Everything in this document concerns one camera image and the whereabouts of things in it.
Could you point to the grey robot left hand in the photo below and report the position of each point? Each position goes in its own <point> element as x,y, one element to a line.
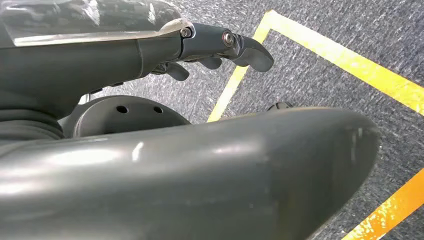
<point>99,56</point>

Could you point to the grey round robot joint disc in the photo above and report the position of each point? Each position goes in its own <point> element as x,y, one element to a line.
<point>119,116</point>

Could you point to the ribbed grey left arm sleeve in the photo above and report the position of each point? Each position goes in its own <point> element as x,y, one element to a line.
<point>26,127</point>

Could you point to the grey robot body shell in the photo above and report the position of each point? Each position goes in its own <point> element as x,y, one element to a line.
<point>185,182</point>

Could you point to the yellow floor tape corner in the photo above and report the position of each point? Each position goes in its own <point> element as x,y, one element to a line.
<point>348,61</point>

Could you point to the orange-yellow floor tape strip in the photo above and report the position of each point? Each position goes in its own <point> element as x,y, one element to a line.
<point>391,212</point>

